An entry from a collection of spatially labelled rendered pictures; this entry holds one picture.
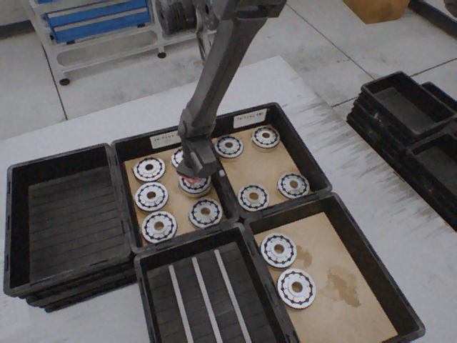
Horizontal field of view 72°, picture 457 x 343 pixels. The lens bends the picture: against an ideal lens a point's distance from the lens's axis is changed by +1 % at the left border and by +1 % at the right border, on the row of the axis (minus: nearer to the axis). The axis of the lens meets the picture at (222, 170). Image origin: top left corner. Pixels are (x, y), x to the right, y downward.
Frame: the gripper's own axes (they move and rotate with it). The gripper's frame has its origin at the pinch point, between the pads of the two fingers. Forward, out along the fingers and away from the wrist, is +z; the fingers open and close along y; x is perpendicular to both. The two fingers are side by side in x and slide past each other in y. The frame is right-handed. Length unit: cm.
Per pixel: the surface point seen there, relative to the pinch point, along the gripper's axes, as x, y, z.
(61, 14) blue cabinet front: 156, 97, 44
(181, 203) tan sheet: 1.1, -7.6, 5.9
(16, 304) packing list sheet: 33, -53, 18
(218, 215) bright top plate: -11.8, -7.6, 2.7
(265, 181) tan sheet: -20.4, 12.0, 6.2
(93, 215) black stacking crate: 23.4, -23.0, 6.0
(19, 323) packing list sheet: 28, -57, 18
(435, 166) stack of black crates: -95, 89, 52
